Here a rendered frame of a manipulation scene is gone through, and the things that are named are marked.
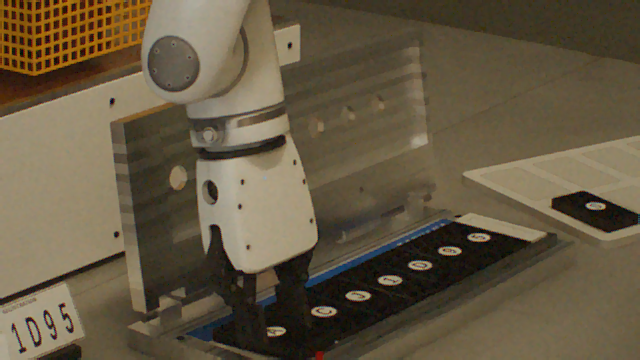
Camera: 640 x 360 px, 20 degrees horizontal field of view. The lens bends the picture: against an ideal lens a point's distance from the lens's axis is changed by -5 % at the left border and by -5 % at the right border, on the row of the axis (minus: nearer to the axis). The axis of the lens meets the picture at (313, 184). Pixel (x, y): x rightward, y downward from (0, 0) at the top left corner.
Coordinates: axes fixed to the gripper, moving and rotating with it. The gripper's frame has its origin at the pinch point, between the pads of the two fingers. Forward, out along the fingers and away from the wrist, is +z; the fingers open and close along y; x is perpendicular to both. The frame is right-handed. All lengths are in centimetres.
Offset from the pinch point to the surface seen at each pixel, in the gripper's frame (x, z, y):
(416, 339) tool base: -6.5, 5.3, 11.0
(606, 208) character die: -4, 4, 50
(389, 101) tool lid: 10.6, -11.9, 33.7
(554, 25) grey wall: 115, 10, 226
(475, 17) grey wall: 135, 7, 224
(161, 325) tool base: 11.1, 0.5, -2.9
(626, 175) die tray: 2, 4, 65
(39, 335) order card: 16.2, -1.4, -13.7
